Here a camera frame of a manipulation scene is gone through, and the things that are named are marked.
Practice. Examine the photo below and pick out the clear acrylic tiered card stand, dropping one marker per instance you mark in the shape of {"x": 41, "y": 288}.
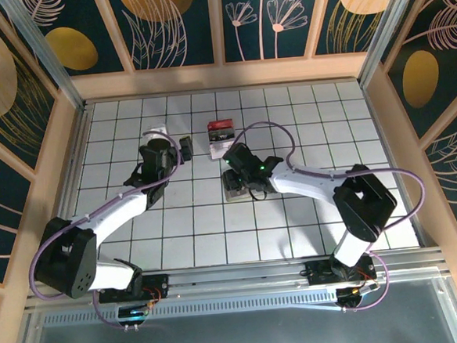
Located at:
{"x": 215, "y": 156}

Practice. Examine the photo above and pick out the black connector module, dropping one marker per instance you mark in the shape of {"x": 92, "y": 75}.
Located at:
{"x": 133, "y": 317}
{"x": 349, "y": 302}

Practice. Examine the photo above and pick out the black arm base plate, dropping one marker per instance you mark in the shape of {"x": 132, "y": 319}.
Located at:
{"x": 158, "y": 284}
{"x": 318, "y": 271}

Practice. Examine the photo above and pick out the white VIP card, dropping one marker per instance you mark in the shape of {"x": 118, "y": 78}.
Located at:
{"x": 217, "y": 149}

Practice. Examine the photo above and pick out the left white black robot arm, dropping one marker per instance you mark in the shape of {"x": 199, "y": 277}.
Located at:
{"x": 110, "y": 215}

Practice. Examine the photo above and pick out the red VIP card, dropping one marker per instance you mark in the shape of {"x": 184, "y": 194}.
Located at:
{"x": 220, "y": 125}

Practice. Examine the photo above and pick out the aluminium side rail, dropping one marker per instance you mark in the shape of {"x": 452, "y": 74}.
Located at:
{"x": 78, "y": 150}

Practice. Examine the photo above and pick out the aluminium corner post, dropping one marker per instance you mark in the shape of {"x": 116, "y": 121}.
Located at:
{"x": 384, "y": 31}
{"x": 44, "y": 55}

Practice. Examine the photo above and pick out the black VIP card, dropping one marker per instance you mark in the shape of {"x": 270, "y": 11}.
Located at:
{"x": 221, "y": 136}

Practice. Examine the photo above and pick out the aluminium front rail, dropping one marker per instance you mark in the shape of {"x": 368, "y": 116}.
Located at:
{"x": 235, "y": 275}

